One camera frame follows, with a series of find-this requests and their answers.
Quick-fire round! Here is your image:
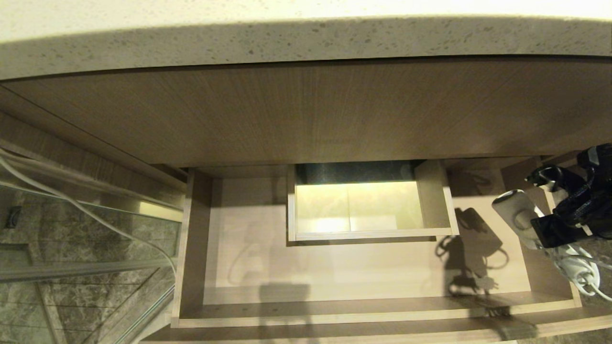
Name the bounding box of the white hair dryer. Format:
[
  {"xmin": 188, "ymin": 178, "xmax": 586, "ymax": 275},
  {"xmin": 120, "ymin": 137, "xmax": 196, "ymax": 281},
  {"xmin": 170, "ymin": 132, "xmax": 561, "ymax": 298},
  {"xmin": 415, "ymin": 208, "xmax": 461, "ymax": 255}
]
[{"xmin": 492, "ymin": 189, "xmax": 598, "ymax": 282}]

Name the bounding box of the grey hair dryer cord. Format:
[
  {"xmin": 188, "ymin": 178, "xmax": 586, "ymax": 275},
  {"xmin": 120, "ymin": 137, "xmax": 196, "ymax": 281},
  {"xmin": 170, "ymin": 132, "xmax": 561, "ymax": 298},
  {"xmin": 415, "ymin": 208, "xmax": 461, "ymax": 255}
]
[{"xmin": 545, "ymin": 241, "xmax": 612, "ymax": 302}]

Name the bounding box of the wooden vanity drawer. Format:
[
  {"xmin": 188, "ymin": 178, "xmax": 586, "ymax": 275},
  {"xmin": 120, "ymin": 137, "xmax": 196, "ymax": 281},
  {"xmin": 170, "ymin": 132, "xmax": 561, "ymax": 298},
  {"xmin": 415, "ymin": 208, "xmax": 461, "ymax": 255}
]
[{"xmin": 139, "ymin": 155, "xmax": 612, "ymax": 344}]

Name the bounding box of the fixed wooden cabinet front panel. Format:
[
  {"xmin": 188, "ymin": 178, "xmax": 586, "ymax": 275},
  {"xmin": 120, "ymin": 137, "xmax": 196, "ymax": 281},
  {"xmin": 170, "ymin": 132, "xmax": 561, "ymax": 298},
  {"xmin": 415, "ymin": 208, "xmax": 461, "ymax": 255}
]
[{"xmin": 2, "ymin": 57, "xmax": 612, "ymax": 169}]

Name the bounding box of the speckled stone countertop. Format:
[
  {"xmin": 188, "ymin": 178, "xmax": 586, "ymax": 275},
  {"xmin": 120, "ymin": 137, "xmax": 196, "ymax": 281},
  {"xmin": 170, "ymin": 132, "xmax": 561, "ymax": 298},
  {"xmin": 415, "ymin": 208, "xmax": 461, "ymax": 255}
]
[{"xmin": 0, "ymin": 0, "xmax": 612, "ymax": 81}]

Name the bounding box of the glass shower partition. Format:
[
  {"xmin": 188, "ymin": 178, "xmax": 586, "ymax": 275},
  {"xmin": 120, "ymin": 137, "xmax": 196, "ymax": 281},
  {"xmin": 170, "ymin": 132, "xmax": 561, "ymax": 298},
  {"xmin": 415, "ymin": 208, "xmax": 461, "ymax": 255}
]
[{"xmin": 0, "ymin": 138, "xmax": 186, "ymax": 344}]

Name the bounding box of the wooden cabinet side panel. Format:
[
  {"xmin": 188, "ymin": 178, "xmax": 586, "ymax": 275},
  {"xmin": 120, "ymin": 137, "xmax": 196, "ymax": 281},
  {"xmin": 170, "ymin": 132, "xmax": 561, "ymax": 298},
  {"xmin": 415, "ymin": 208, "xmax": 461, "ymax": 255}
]
[{"xmin": 0, "ymin": 85, "xmax": 190, "ymax": 193}]

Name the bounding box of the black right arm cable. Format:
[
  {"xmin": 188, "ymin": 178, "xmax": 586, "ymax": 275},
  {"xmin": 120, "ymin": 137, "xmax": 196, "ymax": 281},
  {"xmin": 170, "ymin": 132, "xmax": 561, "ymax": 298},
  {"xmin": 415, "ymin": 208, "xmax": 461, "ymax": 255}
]
[{"xmin": 562, "ymin": 160, "xmax": 612, "ymax": 225}]

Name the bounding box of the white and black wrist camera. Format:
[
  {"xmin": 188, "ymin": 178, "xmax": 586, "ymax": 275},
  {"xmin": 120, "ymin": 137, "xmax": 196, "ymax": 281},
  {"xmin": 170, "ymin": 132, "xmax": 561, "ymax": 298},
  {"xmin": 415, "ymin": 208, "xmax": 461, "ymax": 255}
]
[{"xmin": 530, "ymin": 214, "xmax": 593, "ymax": 249}]

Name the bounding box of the chrome floor rail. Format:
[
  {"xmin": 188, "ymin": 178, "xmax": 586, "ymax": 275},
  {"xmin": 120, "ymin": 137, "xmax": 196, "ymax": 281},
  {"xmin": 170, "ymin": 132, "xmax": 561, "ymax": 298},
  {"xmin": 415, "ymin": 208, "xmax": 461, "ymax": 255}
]
[{"xmin": 112, "ymin": 284, "xmax": 175, "ymax": 344}]

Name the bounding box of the thin white cable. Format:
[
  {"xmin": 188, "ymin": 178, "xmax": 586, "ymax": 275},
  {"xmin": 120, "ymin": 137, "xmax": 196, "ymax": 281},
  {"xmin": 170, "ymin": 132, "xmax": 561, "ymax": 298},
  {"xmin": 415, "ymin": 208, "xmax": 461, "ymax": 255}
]
[{"xmin": 0, "ymin": 147, "xmax": 178, "ymax": 280}]

